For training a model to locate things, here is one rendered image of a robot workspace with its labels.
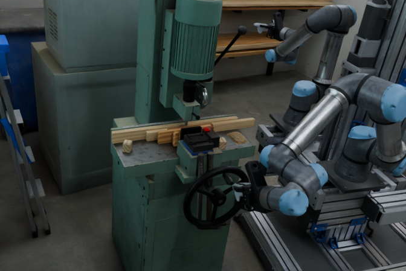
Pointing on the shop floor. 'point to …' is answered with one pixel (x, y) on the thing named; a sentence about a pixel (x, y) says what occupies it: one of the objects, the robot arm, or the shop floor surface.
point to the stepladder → (9, 124)
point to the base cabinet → (164, 230)
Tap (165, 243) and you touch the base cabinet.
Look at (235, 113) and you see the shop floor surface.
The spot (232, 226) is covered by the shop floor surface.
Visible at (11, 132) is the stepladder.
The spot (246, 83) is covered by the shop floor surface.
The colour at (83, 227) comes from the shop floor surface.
